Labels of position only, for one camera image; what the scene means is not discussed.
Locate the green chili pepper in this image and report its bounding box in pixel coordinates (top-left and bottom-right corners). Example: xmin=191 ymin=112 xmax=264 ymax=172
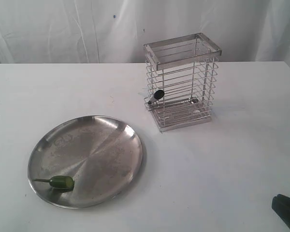
xmin=32 ymin=175 xmax=74 ymax=191

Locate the chrome wire utensil holder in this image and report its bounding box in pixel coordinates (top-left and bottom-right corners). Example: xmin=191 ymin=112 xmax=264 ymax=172
xmin=144 ymin=33 xmax=222 ymax=132

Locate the black handled knife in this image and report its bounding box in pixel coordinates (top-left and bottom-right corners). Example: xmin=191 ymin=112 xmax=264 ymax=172
xmin=147 ymin=89 xmax=165 ymax=105

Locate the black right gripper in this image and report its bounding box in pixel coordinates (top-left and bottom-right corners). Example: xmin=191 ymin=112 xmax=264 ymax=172
xmin=271 ymin=194 xmax=290 ymax=229

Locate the white backdrop curtain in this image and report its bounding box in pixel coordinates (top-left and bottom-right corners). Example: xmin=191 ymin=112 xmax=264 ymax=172
xmin=0 ymin=0 xmax=290 ymax=67

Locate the round steel plate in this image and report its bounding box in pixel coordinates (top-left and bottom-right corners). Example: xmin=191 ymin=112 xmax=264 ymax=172
xmin=28 ymin=116 xmax=144 ymax=209

